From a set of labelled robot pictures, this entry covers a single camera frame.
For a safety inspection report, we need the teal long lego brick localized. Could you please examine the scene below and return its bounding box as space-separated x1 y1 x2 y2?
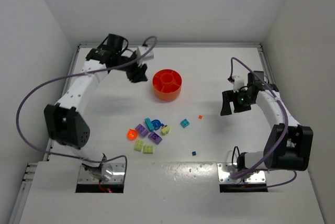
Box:
144 118 154 132

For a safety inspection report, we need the teal square lego brick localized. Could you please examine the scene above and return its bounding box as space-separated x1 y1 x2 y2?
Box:
180 119 189 128

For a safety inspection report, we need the orange scoop lego piece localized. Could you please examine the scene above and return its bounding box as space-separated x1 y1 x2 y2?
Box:
127 129 138 141

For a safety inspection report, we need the green sloped lego brick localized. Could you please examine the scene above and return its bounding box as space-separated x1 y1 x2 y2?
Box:
161 126 171 135

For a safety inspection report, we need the light green rounded lego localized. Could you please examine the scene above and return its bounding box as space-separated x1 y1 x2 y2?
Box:
142 145 154 154

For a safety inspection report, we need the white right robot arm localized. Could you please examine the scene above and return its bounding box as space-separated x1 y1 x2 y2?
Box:
220 71 314 176

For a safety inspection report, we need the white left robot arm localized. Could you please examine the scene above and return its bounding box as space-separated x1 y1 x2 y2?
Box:
44 34 153 173

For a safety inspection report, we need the orange round divided container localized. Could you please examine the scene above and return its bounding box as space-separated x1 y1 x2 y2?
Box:
152 69 182 102

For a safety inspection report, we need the blue arch lego piece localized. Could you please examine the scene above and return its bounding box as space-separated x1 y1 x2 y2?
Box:
151 119 164 130

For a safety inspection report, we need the purple rounded lego brick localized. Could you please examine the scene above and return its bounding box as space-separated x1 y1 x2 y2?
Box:
135 124 149 138

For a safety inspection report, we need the purple square lego brick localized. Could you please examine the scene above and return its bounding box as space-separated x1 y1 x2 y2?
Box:
148 132 162 144

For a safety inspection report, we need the light green square lego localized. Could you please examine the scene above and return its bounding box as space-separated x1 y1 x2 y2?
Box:
134 140 144 152

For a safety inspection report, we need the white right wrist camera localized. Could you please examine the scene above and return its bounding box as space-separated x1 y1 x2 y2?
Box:
228 75 246 93

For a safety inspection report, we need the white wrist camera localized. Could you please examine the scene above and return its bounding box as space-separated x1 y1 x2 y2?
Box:
228 75 246 93
135 46 154 65

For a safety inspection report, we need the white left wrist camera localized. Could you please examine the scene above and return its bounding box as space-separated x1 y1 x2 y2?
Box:
135 46 154 65

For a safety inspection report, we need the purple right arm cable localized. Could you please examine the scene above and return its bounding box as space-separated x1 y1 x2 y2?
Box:
219 57 298 191

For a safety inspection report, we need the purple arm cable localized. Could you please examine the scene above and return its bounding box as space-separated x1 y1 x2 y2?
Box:
16 36 158 167
219 57 298 191

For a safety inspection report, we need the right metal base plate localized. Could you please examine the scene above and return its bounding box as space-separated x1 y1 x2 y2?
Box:
217 163 266 186

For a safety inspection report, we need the metal base plate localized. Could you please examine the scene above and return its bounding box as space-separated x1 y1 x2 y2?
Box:
77 162 126 185
217 163 266 186

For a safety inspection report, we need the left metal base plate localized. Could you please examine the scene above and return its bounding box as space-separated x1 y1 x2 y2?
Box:
77 162 126 185

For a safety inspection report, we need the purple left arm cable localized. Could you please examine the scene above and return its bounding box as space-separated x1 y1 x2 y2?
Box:
16 36 158 167

